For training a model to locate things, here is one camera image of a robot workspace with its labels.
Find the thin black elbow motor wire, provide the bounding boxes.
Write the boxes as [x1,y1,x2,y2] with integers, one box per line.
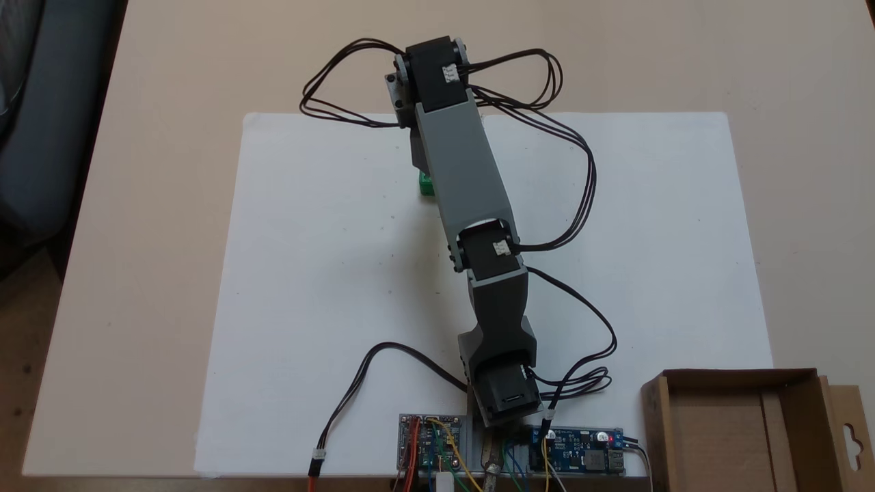
[525,266,619,419]

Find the brown cardboard box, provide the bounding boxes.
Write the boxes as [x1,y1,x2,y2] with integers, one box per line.
[641,368,875,492]

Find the thin black gripper motor wire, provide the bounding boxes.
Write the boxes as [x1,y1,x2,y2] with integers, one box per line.
[299,37,412,131]

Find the thin black wrist motor wire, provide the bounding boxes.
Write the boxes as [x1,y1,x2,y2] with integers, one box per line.
[462,47,598,253]

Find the blue circuit board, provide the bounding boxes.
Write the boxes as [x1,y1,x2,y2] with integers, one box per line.
[529,426,627,476]

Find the black power cable white connector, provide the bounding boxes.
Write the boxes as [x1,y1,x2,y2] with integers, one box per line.
[308,341,472,492]

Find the dark grey chair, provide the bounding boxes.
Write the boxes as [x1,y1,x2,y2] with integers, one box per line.
[0,0,129,277]

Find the red jumper wires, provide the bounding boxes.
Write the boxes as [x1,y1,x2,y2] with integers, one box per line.
[402,420,420,492]

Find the white paper sheet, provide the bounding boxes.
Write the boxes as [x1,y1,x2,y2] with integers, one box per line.
[193,113,486,479]
[479,111,775,479]

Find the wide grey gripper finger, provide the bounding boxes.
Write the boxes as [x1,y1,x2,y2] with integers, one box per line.
[409,126,440,189]

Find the yellow jumper wire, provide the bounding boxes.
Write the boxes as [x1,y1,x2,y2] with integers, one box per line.
[425,418,478,492]

